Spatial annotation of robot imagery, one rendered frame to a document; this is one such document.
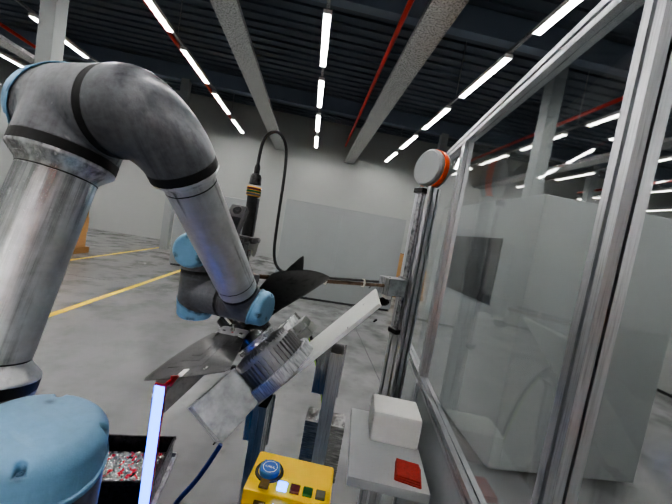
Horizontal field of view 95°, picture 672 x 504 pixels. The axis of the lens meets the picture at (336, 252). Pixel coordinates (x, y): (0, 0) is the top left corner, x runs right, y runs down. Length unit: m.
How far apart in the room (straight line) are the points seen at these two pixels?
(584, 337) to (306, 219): 6.15
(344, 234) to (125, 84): 6.23
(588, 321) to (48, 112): 0.77
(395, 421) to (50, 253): 1.05
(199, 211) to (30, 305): 0.22
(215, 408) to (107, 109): 0.82
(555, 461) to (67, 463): 0.63
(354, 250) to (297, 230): 1.28
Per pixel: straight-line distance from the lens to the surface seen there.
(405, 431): 1.24
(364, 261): 6.69
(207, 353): 0.93
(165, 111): 0.45
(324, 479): 0.75
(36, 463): 0.43
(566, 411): 0.64
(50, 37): 7.47
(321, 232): 6.54
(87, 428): 0.45
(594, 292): 0.60
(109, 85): 0.47
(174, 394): 1.16
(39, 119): 0.52
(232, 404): 1.06
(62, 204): 0.51
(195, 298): 0.72
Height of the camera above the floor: 1.56
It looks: 4 degrees down
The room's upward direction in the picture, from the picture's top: 10 degrees clockwise
